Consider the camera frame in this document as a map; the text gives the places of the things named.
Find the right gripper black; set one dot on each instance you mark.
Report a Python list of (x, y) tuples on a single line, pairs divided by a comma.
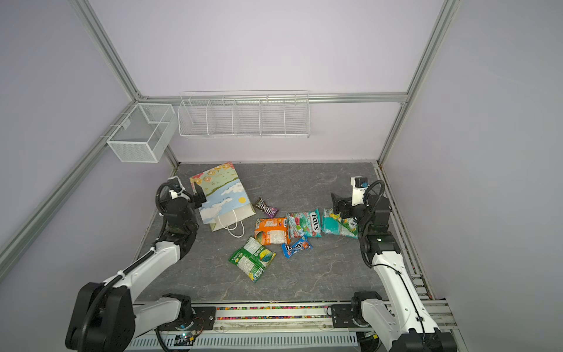
[(340, 202)]

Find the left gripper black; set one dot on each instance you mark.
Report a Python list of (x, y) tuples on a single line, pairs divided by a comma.
[(199, 199)]

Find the illustrated paper gift bag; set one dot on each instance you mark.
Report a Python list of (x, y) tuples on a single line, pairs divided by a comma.
[(228, 203)]

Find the blue M&M's packet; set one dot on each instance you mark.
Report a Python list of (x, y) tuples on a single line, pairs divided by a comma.
[(298, 246)]

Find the green snack bag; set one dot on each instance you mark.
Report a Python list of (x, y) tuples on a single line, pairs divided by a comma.
[(252, 259)]

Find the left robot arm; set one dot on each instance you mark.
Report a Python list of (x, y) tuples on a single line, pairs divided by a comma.
[(105, 316)]

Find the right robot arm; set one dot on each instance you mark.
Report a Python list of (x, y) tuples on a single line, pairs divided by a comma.
[(391, 273)]

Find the teal Fox's candy bag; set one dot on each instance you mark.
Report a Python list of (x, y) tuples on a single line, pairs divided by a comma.
[(331, 223)]

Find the Fox's mint blossom candy bag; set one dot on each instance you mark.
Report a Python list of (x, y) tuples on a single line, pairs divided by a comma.
[(304, 224)]

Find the orange Fox's candy bag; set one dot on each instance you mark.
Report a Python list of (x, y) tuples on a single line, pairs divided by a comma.
[(272, 231)]

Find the purple M&M's packet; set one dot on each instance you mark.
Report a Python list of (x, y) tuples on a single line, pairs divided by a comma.
[(270, 211)]

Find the white mesh box basket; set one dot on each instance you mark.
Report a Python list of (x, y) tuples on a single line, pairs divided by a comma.
[(144, 133)]

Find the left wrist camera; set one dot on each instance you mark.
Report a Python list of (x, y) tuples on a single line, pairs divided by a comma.
[(175, 185)]

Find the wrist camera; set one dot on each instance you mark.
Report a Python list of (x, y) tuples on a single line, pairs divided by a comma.
[(175, 185), (359, 186)]

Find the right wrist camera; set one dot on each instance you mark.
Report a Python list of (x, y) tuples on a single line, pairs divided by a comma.
[(359, 186)]

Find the long white wire basket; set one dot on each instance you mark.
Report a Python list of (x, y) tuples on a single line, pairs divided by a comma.
[(251, 113)]

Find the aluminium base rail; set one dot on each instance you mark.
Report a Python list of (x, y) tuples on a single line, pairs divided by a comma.
[(276, 325)]

